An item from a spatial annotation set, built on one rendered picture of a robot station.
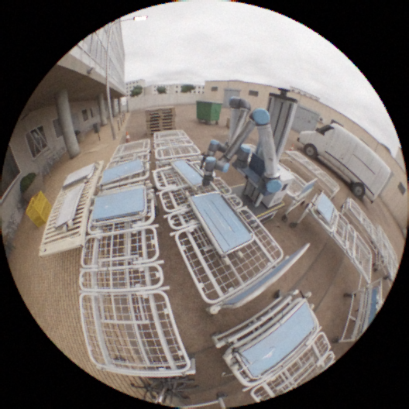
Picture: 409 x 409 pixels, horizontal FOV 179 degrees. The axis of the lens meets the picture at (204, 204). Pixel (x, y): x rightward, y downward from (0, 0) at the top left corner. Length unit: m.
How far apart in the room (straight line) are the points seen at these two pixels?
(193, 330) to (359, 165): 8.07
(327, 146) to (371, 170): 2.69
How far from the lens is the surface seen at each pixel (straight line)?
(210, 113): 7.46
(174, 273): 1.63
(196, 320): 1.58
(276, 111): 1.60
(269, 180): 1.19
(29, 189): 5.47
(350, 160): 7.75
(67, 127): 6.96
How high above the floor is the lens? 1.57
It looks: 46 degrees down
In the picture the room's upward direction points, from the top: 6 degrees clockwise
